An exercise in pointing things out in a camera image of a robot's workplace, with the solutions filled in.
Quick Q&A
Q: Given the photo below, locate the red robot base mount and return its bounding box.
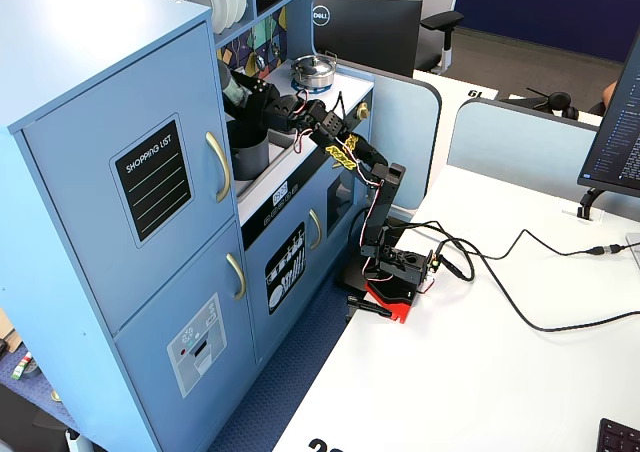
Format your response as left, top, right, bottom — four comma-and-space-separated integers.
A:
364, 277, 420, 326

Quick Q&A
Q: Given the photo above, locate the red green white packet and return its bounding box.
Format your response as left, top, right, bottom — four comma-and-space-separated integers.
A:
10, 350, 34, 381

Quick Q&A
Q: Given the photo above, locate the black headset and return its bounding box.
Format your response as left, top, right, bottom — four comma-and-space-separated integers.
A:
525, 87, 581, 121

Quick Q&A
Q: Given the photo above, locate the gold fridge door handle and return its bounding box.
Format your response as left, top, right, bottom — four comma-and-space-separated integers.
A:
225, 252, 248, 302
205, 131, 233, 204

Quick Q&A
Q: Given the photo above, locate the thick black cable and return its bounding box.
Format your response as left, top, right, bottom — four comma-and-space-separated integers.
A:
437, 236, 640, 334

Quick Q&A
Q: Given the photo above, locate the blue toy kitchen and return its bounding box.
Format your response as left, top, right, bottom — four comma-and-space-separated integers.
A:
0, 0, 376, 452

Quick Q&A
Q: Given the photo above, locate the black keyboard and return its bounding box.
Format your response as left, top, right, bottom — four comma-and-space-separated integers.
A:
596, 417, 640, 452

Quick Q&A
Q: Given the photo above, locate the black monitor stand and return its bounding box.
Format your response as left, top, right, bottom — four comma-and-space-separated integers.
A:
576, 187, 605, 221

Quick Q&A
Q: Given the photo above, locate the brown cardboard box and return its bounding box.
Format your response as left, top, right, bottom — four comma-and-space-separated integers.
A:
0, 309, 24, 356

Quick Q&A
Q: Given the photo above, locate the light blue desk partition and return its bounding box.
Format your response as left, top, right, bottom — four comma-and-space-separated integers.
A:
335, 59, 444, 216
446, 98, 640, 223

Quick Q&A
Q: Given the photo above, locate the silver metal pot with lid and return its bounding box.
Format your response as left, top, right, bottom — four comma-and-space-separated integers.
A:
290, 54, 338, 91

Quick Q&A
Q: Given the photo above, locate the gold cabinet door handle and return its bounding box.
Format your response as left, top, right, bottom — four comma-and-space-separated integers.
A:
307, 208, 323, 251

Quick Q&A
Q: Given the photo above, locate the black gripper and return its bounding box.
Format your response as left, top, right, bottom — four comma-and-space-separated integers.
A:
224, 70, 307, 134

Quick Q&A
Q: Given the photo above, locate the robot controller board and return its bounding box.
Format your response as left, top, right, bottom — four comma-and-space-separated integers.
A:
423, 250, 444, 294

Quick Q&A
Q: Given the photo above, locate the black table clamp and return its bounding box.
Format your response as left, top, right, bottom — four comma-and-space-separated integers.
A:
346, 295, 394, 320

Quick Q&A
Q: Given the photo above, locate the white office chair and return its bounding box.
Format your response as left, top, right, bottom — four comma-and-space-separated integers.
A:
378, 0, 466, 74

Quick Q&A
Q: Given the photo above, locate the gray plastic pot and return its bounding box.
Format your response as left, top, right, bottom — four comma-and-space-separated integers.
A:
228, 131, 272, 182

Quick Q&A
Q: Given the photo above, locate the black Dell monitor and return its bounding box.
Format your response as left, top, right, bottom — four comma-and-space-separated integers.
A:
311, 0, 424, 79

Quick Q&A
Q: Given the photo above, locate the lit computer monitor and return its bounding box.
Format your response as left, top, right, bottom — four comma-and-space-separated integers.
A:
576, 30, 640, 199

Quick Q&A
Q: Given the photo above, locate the thin black cable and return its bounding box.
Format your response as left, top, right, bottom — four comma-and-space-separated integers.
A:
389, 219, 594, 283

